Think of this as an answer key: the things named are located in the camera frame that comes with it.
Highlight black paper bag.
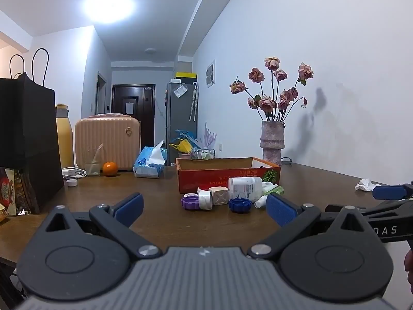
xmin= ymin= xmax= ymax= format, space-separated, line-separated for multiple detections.
xmin=0 ymin=48 xmax=65 ymax=215

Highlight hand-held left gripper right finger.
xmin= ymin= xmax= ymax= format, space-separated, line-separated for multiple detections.
xmin=247 ymin=193 xmax=372 ymax=261

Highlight dark brown entrance door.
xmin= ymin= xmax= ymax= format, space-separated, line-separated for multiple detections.
xmin=112 ymin=84 xmax=156 ymax=149

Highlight pink stone vase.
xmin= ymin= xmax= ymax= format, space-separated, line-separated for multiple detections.
xmin=260 ymin=120 xmax=286 ymax=166

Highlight yellow thermos jug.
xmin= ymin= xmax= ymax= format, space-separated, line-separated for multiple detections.
xmin=55 ymin=104 xmax=75 ymax=170

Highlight grey side door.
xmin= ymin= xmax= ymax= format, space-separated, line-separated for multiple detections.
xmin=96 ymin=75 xmax=107 ymax=115

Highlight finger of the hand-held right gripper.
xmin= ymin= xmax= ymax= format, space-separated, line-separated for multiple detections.
xmin=325 ymin=199 xmax=413 ymax=221
xmin=372 ymin=183 xmax=413 ymax=201

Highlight blue ridged lid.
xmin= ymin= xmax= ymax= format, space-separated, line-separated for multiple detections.
xmin=229 ymin=198 xmax=252 ymax=214

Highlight beige square case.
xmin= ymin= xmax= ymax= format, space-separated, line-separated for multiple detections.
xmin=208 ymin=186 xmax=230 ymax=207

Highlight white medicine bottle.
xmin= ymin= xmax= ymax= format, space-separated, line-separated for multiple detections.
xmin=228 ymin=176 xmax=263 ymax=201

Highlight folded white umbrella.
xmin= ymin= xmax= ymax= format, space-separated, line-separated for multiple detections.
xmin=190 ymin=82 xmax=199 ymax=122

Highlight red cardboard box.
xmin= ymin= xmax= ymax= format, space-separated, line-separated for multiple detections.
xmin=176 ymin=157 xmax=281 ymax=195

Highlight dried pink roses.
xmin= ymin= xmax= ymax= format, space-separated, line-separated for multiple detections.
xmin=229 ymin=56 xmax=314 ymax=124

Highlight grey refrigerator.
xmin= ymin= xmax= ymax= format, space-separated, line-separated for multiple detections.
xmin=166 ymin=82 xmax=198 ymax=150

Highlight clear glass cup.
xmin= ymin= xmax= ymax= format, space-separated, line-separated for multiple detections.
xmin=82 ymin=144 xmax=104 ymax=177

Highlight yellow watering can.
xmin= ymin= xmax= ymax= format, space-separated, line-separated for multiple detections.
xmin=169 ymin=139 xmax=192 ymax=154

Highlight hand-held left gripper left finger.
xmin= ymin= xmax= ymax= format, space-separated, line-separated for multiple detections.
xmin=41 ymin=192 xmax=162 ymax=259

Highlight wire rack with bottles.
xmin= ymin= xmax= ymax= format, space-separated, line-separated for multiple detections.
xmin=191 ymin=147 xmax=216 ymax=161

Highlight framed wall picture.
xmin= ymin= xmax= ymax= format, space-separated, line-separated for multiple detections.
xmin=205 ymin=60 xmax=216 ymax=88

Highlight white charger with cable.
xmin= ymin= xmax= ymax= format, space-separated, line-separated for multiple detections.
xmin=61 ymin=167 xmax=87 ymax=180

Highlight colourful snack bag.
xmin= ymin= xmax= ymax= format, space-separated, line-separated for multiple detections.
xmin=0 ymin=167 xmax=33 ymax=218

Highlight bright ceiling light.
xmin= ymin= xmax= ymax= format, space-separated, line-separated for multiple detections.
xmin=82 ymin=0 xmax=136 ymax=25

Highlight blue tissue pack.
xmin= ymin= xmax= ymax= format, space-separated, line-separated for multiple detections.
xmin=133 ymin=139 xmax=168 ymax=179

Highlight purple ridged lid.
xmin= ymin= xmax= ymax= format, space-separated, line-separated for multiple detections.
xmin=181 ymin=193 xmax=199 ymax=211

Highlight green spray bottle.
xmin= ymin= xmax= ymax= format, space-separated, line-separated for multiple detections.
xmin=254 ymin=185 xmax=285 ymax=209

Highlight white tape roll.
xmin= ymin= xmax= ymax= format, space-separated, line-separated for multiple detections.
xmin=198 ymin=190 xmax=213 ymax=210

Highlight pink ribbed suitcase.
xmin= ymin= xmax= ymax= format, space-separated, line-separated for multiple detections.
xmin=74 ymin=114 xmax=142 ymax=172

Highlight person's right hand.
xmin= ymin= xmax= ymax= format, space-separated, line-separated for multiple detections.
xmin=404 ymin=249 xmax=413 ymax=294

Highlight crumpled white tissue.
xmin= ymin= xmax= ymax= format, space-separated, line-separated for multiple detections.
xmin=354 ymin=178 xmax=383 ymax=191

